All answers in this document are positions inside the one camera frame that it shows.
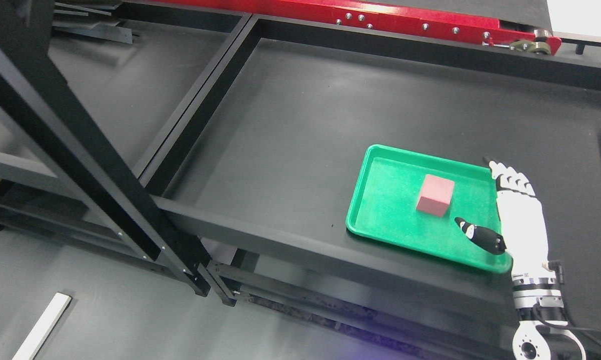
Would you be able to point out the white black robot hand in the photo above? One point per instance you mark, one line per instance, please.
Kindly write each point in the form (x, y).
(523, 231)

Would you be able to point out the black metal shelf left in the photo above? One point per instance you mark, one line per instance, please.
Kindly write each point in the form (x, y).
(90, 91)

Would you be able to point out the green plastic tray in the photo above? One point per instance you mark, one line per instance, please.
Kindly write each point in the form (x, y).
(383, 206)

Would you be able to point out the pink cube block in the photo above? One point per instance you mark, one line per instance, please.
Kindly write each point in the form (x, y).
(435, 195)

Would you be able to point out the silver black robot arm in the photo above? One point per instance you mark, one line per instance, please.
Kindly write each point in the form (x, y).
(545, 331)

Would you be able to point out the red conveyor frame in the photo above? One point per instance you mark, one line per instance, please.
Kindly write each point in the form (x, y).
(397, 19)

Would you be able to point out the black metal shelf right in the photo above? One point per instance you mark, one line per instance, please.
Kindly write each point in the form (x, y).
(270, 156)

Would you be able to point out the white table with leg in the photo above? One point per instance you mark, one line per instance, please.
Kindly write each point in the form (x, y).
(45, 324)

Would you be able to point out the black metal shelf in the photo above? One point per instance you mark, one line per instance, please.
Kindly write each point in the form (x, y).
(90, 91)
(270, 156)

